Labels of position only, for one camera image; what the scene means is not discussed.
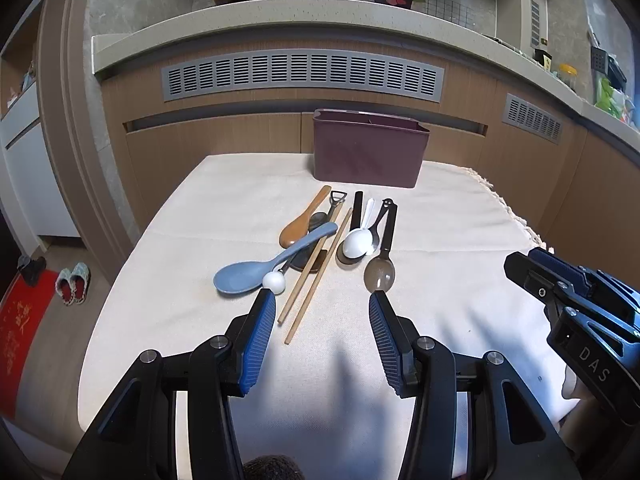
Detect black-handled brown spoon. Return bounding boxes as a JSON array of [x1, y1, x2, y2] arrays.
[[363, 204, 397, 292]]

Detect white ceramic soup spoon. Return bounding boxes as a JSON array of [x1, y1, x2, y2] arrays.
[[342, 198, 375, 261]]

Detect blue plastic rice spoon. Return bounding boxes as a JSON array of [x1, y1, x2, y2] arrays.
[[213, 222, 338, 295]]

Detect white ball-end utensil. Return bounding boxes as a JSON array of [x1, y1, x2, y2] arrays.
[[262, 257, 292, 296]]

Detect brown wooden spoon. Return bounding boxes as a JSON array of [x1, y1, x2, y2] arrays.
[[279, 185, 332, 248]]

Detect kitchen countertop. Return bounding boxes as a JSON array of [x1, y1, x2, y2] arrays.
[[91, 0, 639, 150]]

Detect grey vent grille small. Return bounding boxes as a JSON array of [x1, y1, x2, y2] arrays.
[[502, 93, 562, 144]]

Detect pair of slippers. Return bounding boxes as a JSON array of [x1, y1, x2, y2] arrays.
[[54, 262, 91, 306]]

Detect red floor mat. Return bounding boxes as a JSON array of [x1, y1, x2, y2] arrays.
[[0, 270, 56, 419]]

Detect green items on counter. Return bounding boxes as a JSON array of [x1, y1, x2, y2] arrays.
[[596, 76, 634, 124]]

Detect yellow-lid jar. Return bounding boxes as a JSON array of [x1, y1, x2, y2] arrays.
[[558, 63, 578, 92]]

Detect maroon utensil holder box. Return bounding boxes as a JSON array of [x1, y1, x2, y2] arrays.
[[312, 108, 430, 188]]

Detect cream tablecloth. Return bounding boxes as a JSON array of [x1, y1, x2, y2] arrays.
[[77, 154, 573, 479]]

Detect white cabinet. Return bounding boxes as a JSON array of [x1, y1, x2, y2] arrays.
[[1, 84, 80, 255]]

